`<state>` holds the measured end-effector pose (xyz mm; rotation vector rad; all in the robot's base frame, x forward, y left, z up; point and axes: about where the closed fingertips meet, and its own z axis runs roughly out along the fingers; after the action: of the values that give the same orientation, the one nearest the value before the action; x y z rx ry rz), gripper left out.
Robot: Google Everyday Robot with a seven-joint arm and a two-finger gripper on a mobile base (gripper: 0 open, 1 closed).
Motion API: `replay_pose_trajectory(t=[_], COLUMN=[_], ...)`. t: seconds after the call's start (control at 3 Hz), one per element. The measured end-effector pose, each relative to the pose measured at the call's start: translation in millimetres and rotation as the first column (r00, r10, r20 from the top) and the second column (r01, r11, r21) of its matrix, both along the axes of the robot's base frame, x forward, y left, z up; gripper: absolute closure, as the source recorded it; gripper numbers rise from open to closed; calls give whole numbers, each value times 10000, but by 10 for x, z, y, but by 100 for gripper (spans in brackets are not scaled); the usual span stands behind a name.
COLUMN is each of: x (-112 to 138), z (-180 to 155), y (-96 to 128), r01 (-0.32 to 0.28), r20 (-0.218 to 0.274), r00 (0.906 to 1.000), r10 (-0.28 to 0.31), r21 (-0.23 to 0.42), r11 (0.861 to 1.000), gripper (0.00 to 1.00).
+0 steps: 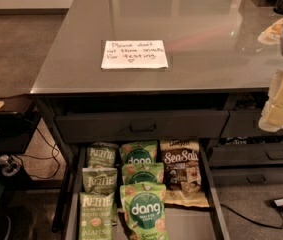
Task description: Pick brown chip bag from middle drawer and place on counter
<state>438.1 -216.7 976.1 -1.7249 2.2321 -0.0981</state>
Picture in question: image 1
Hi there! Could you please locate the green Kettle bag middle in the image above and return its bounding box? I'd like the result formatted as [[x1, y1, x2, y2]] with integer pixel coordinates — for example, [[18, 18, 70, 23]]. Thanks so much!
[[82, 168, 117, 195]]

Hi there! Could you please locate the green Dang bag back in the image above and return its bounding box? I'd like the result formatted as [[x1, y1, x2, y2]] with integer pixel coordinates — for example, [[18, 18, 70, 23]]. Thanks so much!
[[119, 141, 158, 164]]

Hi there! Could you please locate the grey bottom right drawer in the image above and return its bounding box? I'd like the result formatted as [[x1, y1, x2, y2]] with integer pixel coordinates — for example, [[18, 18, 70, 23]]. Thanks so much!
[[211, 167, 283, 186]]

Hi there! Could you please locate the grey middle right drawer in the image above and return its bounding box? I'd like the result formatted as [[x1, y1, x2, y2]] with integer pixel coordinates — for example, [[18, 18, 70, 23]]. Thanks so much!
[[209, 143, 283, 167]]

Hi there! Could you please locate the green Dang bag front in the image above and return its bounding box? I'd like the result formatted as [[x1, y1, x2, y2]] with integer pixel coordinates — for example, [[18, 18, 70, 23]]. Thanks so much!
[[120, 182, 168, 240]]

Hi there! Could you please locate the green dang bag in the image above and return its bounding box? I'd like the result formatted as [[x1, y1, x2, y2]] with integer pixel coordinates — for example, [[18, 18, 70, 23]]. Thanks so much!
[[119, 141, 158, 164], [120, 182, 168, 240], [122, 163, 164, 185]]

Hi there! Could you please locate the black cart cable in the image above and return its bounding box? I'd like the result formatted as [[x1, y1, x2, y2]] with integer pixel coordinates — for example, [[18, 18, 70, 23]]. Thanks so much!
[[14, 127, 62, 181]]

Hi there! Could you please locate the black floor cable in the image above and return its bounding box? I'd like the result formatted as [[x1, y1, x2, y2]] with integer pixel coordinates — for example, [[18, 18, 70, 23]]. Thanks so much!
[[220, 202, 283, 240]]

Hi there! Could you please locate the open grey middle drawer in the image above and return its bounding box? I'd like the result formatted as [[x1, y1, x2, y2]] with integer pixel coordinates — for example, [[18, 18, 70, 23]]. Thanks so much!
[[57, 141, 231, 240]]

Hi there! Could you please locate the green Dang bag middle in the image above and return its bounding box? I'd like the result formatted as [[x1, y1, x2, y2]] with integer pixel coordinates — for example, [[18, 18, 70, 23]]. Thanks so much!
[[122, 163, 164, 185]]

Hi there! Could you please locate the grey top left drawer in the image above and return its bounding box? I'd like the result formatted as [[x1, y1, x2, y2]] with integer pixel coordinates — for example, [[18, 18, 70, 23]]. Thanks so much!
[[55, 110, 228, 143]]

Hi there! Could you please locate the green Kettle bag back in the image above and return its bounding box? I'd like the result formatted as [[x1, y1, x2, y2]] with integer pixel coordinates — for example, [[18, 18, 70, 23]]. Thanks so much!
[[87, 142, 119, 168]]

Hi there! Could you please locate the brown Late July chip bag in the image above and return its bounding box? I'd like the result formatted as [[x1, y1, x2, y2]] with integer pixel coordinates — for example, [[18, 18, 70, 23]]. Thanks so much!
[[160, 140, 209, 208]]

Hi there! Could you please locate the white handwritten paper note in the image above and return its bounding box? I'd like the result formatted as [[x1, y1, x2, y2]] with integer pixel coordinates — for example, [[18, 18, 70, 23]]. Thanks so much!
[[101, 40, 168, 69]]

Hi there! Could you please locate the black side cart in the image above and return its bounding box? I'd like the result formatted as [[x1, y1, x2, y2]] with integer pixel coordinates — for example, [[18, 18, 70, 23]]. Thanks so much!
[[0, 94, 41, 190]]

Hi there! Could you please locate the grey top right drawer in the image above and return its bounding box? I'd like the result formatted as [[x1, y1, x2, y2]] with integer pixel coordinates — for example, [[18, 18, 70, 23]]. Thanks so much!
[[221, 109, 283, 138]]

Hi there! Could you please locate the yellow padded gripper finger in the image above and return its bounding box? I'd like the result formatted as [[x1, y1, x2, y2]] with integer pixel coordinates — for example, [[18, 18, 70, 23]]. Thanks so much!
[[258, 18, 283, 45], [258, 70, 283, 132]]

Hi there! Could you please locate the grey cabinet counter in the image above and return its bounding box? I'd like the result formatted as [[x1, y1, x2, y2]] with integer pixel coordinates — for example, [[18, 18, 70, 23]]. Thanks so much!
[[32, 0, 283, 240]]

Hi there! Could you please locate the green kettle bag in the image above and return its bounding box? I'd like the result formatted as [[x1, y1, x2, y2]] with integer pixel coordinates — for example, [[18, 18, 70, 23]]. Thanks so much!
[[87, 142, 119, 168], [78, 193, 114, 240], [82, 168, 117, 195]]

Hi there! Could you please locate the green Kettle bag front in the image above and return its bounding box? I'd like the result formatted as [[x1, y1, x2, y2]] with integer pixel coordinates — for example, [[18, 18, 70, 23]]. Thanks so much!
[[78, 193, 114, 240]]

